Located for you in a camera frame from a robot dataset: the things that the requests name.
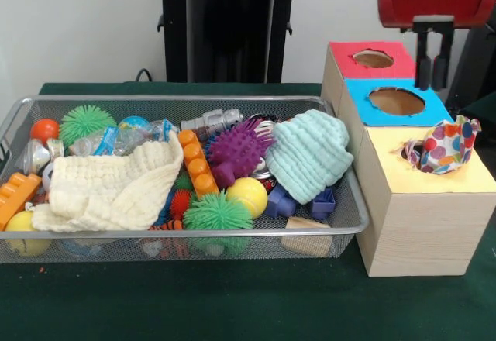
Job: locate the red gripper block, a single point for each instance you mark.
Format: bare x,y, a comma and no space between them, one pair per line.
434,2

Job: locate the colourful dotted cloth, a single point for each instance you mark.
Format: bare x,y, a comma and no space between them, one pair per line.
445,151

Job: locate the orange toy building brick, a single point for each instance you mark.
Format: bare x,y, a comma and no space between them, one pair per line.
13,197
197,170

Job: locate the wooden box with three holes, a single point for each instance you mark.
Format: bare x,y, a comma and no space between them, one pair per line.
426,232

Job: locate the mint green knitted cloth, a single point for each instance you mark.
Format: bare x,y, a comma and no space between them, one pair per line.
306,151

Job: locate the plain wooden wedge block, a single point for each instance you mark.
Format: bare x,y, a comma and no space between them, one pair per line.
306,224

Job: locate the purple spiky rubber toy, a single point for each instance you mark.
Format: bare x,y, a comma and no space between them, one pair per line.
234,147

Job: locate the yellow plastic ball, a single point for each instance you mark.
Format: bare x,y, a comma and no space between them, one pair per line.
246,195

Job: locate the green spiky rubber ball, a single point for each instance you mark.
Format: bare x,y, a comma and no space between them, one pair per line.
83,122
217,213

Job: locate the cream knitted cloth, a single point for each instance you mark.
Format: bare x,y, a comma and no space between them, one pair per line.
112,193

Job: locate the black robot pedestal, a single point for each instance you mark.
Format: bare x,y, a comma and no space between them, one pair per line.
232,27

